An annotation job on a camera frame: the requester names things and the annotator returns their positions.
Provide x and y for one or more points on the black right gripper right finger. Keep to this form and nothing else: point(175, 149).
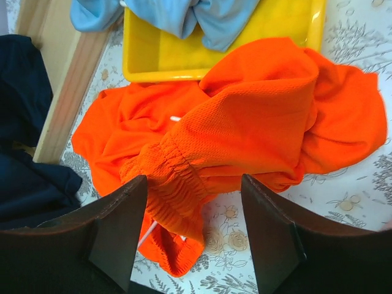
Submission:
point(297, 251)

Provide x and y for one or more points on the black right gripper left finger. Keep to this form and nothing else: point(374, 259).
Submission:
point(90, 250)

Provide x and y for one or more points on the orange mesh shorts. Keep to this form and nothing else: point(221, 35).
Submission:
point(269, 109)

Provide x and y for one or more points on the light blue shorts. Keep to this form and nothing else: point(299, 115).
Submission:
point(220, 21)

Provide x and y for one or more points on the navy blue garment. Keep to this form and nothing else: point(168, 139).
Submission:
point(31, 193)

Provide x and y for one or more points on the wooden clothes rack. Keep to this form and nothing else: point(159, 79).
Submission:
point(71, 58)

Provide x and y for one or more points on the yellow plastic tray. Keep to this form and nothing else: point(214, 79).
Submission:
point(152, 55)

